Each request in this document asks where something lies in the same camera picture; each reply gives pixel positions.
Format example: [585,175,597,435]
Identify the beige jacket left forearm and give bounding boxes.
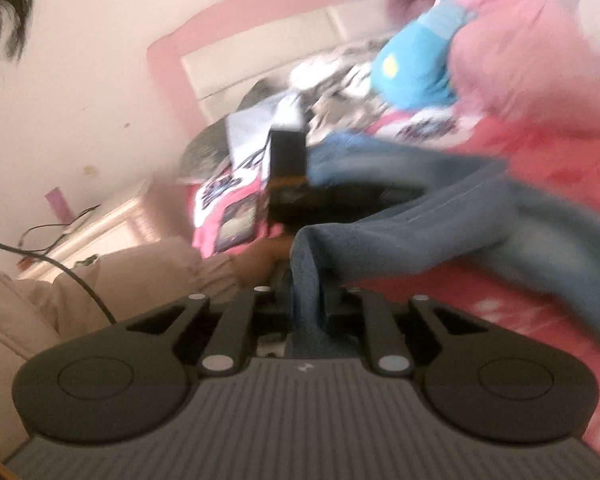
[0,238,239,363]

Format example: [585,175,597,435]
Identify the pink cream headboard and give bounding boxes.
[147,0,390,134]

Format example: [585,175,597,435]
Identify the white grey patterned blanket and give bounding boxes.
[288,38,389,145]

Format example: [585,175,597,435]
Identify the red floral bed blanket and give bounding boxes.
[189,109,600,466]

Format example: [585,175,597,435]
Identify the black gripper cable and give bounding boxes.
[0,233,119,326]

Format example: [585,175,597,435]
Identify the black smartphone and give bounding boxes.
[214,194,259,252]

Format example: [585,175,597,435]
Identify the pink floral duvet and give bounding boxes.
[449,0,600,136]

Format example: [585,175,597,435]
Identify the light blue sweatshirt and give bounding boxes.
[225,90,306,168]

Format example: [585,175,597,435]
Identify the left hand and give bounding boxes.
[230,234,294,288]

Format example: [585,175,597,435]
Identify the white bedside dresser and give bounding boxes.
[48,179,193,268]

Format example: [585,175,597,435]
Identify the dark floral pillow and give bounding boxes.
[178,78,283,183]

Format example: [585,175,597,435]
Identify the blue denim jeans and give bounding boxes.
[290,132,600,358]

